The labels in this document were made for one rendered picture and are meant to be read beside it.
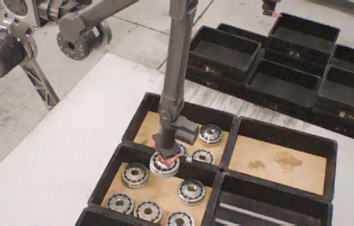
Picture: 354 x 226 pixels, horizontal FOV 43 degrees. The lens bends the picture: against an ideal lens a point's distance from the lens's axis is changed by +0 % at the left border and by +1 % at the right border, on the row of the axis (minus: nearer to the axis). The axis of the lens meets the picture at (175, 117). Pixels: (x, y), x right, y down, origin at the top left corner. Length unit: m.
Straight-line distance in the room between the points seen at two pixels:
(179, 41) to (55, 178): 0.92
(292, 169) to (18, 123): 1.92
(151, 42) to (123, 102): 1.59
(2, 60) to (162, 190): 0.95
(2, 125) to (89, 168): 1.33
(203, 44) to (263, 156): 1.25
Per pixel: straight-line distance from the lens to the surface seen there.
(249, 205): 1.72
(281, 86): 2.90
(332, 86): 2.84
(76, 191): 1.88
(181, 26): 1.22
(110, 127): 2.09
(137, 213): 1.62
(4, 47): 2.19
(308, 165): 1.90
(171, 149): 1.50
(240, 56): 2.89
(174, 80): 1.31
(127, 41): 3.74
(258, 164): 1.84
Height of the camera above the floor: 2.24
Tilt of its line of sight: 46 degrees down
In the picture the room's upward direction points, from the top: 5 degrees clockwise
